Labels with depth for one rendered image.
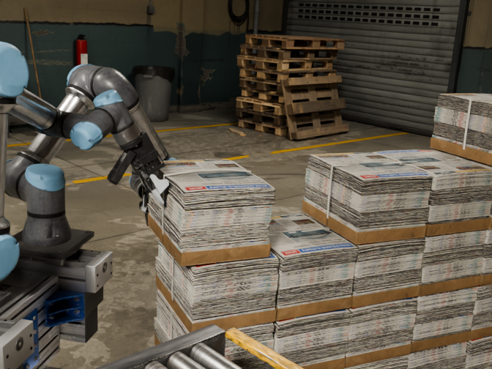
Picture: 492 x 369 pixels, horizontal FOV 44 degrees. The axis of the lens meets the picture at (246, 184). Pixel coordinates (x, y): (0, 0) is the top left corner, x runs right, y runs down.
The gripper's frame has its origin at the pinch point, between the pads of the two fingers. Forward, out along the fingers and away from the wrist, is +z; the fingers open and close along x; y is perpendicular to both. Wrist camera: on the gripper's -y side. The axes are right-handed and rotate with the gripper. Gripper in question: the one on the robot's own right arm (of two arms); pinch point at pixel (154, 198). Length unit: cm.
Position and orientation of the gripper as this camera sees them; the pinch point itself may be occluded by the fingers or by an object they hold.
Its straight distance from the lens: 190.7
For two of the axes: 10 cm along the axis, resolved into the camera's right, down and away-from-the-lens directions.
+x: -4.2, -2.6, 8.7
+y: 8.2, -5.3, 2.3
